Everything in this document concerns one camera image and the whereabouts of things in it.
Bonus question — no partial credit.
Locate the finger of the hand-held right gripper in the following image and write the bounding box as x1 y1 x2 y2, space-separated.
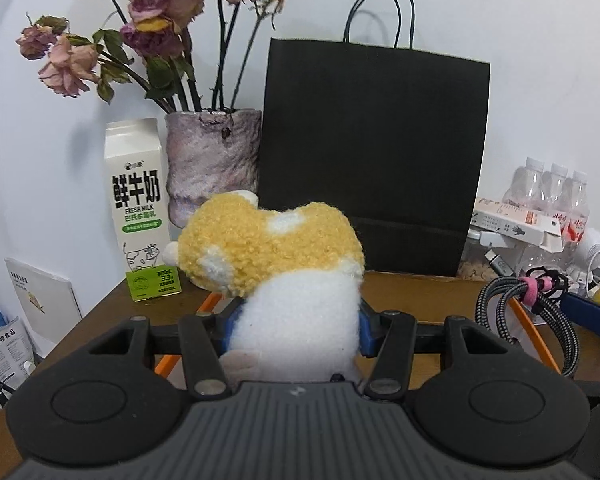
560 291 600 353

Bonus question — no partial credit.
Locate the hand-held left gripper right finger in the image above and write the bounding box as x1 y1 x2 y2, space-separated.
358 302 517 399

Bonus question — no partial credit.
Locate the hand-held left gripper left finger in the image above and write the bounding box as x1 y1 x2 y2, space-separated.
87 304 244 397

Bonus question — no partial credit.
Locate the orange cardboard box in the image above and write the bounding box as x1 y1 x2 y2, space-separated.
155 292 561 377

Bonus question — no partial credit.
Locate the yellow and white plush toy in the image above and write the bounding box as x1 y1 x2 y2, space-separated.
162 191 367 383

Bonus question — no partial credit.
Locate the white round device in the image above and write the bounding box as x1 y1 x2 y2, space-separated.
577 227 600 261

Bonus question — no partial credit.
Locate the white cardboard carton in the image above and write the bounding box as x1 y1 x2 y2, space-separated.
470 197 563 251

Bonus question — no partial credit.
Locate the white and green milk carton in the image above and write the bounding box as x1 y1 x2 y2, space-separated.
103 118 183 302

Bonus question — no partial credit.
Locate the mottled purple vase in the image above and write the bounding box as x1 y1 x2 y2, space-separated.
165 108 262 228

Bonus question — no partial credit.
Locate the black paper bag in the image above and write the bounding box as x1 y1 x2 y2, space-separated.
257 0 491 277

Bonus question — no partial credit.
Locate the blue and white packet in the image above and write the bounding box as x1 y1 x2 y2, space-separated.
0 309 33 392

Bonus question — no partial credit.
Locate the dried rose bouquet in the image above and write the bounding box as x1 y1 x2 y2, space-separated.
16 0 303 113

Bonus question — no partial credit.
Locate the braided black cable coil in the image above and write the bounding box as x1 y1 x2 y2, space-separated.
476 265 588 378

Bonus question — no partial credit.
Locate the white charging cable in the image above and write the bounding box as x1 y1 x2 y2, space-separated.
572 249 600 297

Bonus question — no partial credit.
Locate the pink velcro strap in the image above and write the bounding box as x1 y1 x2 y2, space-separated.
517 276 553 307

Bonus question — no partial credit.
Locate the white wall panel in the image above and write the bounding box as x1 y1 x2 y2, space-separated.
4 257 83 361

